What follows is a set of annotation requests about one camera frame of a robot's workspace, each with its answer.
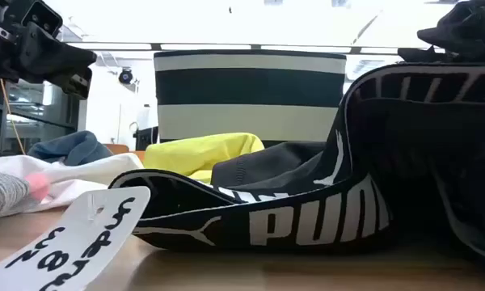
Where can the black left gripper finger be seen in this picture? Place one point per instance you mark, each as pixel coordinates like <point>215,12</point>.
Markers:
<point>44,18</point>
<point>52,58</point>

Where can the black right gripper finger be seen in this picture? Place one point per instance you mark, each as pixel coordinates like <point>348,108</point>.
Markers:
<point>460,32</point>
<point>422,55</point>

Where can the blue cloth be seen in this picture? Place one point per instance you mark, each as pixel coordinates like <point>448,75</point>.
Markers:
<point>72,147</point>

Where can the black Puma underwear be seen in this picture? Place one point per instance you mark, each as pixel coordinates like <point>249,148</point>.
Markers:
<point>408,161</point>

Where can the white cloth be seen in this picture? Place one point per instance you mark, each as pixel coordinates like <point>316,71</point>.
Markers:
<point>85,169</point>

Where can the black background monitor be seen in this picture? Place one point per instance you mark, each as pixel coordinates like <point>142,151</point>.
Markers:
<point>145,139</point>

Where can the small orange box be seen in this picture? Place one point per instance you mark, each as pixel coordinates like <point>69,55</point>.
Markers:
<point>138,155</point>

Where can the yellow cloth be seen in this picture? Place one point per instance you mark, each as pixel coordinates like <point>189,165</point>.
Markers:
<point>194,153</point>

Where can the navy white striped basket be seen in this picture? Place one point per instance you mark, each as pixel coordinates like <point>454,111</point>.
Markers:
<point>246,87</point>

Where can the white tag with black writing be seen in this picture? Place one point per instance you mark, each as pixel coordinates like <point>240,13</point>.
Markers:
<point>72,242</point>

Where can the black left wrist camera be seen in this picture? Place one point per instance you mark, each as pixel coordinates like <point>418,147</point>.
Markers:
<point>78,83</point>

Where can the round blue wall device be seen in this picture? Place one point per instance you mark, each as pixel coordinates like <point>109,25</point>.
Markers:
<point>125,76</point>

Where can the overhead frame beam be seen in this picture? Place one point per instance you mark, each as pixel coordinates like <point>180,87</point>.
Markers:
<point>250,46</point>

